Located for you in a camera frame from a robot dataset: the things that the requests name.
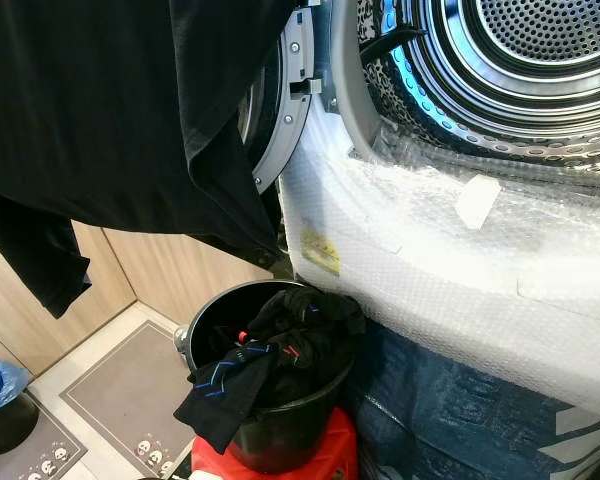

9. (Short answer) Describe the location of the red plastic stool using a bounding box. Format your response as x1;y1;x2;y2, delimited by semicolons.
190;405;359;480

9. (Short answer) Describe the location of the black plastic bucket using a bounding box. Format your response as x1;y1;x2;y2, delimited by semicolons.
183;280;361;474

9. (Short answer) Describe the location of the black garment with blue chevrons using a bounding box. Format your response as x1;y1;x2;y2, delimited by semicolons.
173;335;281;456

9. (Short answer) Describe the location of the blue plastic bin bag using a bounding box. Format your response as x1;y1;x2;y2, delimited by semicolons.
0;360;31;413

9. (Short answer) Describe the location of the grey skull print floor mat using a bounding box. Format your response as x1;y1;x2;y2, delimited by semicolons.
60;320;196;479
0;395;88;480

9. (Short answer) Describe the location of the plain black crumpled garment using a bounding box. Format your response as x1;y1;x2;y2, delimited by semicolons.
245;288;366;381

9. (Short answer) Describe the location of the yellow sticker label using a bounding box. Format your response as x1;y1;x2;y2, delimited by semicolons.
300;230;341;276

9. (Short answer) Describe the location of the grey round washer door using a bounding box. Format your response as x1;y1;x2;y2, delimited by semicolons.
238;5;316;196

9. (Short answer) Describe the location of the white front-load washing machine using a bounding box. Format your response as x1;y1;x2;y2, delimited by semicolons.
280;0;600;416

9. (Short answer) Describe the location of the light wood cabinet panel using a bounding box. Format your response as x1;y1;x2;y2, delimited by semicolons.
0;222;281;376

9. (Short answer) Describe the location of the black drum paddle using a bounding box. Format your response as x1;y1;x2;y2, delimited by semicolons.
360;25;428;66

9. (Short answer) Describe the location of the large black garment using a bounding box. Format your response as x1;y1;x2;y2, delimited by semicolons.
0;0;301;319

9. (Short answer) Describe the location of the clear bubble wrap sheet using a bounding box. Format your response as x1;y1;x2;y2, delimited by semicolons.
280;95;600;416

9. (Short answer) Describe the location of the black waste bin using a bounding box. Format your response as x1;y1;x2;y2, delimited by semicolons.
0;395;39;456

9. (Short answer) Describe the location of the white tape piece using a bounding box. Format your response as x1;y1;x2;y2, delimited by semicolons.
455;175;503;231

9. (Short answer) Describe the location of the blue denim print cover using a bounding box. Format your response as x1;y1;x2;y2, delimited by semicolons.
340;320;600;480

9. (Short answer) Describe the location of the perforated steel washer drum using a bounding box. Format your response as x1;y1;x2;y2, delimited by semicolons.
358;0;600;166

